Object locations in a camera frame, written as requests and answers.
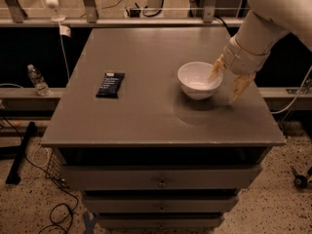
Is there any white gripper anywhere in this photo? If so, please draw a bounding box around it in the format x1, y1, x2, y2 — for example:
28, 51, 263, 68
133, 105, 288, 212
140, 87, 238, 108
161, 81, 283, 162
209, 36, 270, 103

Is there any white bowl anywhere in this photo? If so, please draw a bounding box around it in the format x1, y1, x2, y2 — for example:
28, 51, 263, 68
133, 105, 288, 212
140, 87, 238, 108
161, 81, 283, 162
177, 61, 223, 100

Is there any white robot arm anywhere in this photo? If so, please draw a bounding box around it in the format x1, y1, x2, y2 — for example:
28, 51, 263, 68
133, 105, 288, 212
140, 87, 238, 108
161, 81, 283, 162
211, 0, 312, 102

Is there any dark blue rxbar wrapper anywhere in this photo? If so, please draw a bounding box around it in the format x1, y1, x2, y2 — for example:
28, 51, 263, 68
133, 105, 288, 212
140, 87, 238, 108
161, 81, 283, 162
96, 72, 125, 98

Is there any black power strip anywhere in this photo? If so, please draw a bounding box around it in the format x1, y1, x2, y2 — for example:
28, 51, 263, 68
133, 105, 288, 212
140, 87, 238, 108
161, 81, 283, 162
124, 7, 140, 18

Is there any grey drawer cabinet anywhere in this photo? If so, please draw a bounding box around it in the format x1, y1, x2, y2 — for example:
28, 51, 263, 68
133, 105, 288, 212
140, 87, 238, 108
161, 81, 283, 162
42, 27, 285, 220

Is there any top drawer with knob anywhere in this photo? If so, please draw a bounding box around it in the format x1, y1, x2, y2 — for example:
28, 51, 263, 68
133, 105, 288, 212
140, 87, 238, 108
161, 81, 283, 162
61, 165, 262, 190

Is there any drawer with knob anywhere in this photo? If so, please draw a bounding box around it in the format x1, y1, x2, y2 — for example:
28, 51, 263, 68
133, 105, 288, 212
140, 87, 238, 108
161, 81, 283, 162
97, 215, 224, 229
61, 165, 262, 190
83, 195, 238, 214

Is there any black caster wheel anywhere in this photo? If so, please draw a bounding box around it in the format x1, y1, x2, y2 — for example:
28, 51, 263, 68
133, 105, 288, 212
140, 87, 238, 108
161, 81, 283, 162
291, 166, 312, 189

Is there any middle drawer with knob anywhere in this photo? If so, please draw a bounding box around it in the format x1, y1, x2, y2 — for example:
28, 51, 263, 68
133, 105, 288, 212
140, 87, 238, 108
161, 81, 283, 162
83, 195, 238, 214

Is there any bottom drawer with knob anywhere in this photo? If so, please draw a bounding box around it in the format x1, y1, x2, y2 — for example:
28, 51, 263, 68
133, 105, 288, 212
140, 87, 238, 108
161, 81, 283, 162
97, 215, 224, 229

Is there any clear plastic water bottle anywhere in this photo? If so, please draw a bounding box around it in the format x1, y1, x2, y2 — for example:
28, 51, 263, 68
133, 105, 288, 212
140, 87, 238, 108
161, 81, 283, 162
27, 64, 50, 97

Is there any white webcam on stand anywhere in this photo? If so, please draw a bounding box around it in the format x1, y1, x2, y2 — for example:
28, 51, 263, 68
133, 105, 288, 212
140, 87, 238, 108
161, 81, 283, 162
45, 0, 66, 22

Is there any black bar on floor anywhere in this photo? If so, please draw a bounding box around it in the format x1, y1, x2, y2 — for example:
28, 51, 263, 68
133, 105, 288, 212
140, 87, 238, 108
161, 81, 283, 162
6, 122, 37, 184

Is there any white cable with tag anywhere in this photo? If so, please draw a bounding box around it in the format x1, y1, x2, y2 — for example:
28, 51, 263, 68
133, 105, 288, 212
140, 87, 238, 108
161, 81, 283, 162
58, 20, 72, 82

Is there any black cable on floor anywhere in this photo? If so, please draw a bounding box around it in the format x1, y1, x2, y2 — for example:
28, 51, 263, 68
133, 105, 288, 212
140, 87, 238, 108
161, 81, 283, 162
0, 112, 80, 234

